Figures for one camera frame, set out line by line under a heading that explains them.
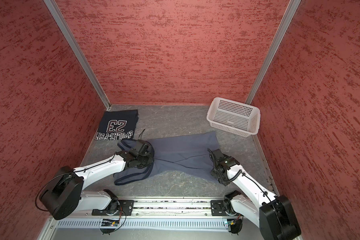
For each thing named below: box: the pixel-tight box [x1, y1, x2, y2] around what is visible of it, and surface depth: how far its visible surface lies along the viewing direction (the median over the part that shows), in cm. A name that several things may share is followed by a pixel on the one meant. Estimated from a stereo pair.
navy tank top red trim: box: [94, 109, 139, 141], surface depth 108 cm
